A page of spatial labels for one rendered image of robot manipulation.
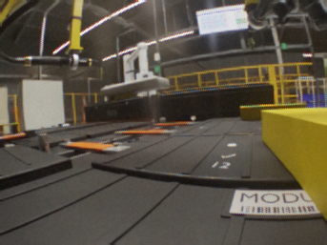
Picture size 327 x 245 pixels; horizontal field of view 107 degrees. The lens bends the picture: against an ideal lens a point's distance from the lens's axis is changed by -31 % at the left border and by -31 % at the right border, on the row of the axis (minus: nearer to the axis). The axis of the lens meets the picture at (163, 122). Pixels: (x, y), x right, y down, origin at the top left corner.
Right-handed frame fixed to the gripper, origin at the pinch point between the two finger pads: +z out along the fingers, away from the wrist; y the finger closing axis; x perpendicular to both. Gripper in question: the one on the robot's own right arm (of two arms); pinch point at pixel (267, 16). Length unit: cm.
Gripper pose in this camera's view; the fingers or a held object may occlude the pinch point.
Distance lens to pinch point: 91.5
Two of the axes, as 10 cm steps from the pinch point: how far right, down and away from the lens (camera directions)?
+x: 2.4, -0.9, 9.7
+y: 5.6, 8.3, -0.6
